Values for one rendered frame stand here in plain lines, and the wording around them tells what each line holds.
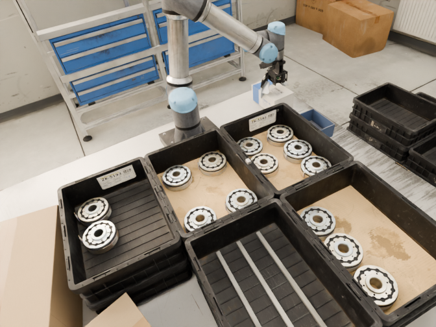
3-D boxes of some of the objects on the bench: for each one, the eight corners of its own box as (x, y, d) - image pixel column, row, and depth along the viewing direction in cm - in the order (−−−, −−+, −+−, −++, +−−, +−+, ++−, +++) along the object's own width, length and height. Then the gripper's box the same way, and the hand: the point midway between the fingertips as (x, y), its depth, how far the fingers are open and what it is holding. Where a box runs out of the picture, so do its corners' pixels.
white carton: (252, 98, 168) (251, 84, 162) (269, 91, 172) (270, 76, 165) (274, 116, 155) (274, 100, 149) (292, 108, 158) (294, 92, 152)
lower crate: (84, 227, 118) (71, 207, 110) (157, 196, 126) (150, 176, 117) (102, 326, 91) (86, 310, 83) (195, 279, 98) (189, 260, 90)
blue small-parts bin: (296, 152, 136) (298, 139, 131) (277, 134, 146) (278, 122, 141) (333, 136, 141) (335, 124, 136) (311, 120, 151) (313, 108, 146)
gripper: (265, 67, 137) (264, 105, 151) (299, 54, 143) (296, 92, 157) (254, 61, 143) (254, 98, 157) (287, 48, 149) (285, 85, 163)
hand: (272, 93), depth 159 cm, fingers closed on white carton, 14 cm apart
